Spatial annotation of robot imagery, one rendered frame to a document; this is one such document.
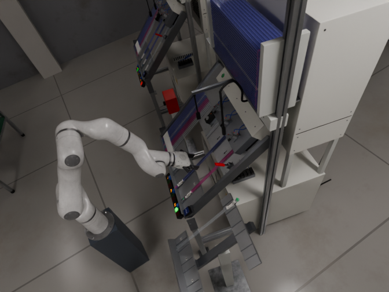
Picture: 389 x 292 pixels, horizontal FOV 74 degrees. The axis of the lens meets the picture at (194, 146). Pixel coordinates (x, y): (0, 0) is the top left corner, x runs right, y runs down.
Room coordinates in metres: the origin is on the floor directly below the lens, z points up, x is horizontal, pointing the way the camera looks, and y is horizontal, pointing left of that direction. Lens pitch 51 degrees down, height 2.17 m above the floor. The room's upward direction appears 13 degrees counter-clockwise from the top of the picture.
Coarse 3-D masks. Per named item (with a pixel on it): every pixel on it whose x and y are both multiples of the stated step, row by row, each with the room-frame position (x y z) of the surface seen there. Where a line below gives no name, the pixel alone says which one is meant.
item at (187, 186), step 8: (184, 144) 1.11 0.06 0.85; (176, 168) 1.00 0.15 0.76; (176, 176) 0.96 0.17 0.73; (184, 176) 0.91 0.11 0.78; (192, 176) 0.87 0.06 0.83; (184, 184) 0.86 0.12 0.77; (192, 184) 0.82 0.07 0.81; (184, 192) 0.81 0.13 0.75; (200, 192) 0.74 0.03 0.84; (184, 200) 0.76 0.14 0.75; (192, 200) 0.73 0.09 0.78; (184, 208) 0.72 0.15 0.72
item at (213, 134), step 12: (216, 72) 1.36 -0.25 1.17; (204, 84) 1.37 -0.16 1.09; (216, 96) 1.20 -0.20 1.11; (204, 120) 1.14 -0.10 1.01; (216, 120) 1.06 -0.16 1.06; (204, 132) 1.06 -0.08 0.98; (216, 132) 0.99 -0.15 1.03; (228, 144) 0.86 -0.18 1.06; (216, 156) 0.85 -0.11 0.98; (240, 156) 0.75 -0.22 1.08
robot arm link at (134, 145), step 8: (136, 136) 0.86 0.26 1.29; (128, 144) 0.81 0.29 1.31; (136, 144) 0.82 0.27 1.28; (144, 144) 0.85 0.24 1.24; (136, 152) 0.81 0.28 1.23; (144, 152) 0.81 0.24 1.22; (136, 160) 0.80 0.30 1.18; (144, 160) 0.79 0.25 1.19; (152, 160) 0.78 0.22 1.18; (144, 168) 0.77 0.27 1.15; (152, 168) 0.76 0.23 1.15; (160, 168) 0.77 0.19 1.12; (160, 176) 0.76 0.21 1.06
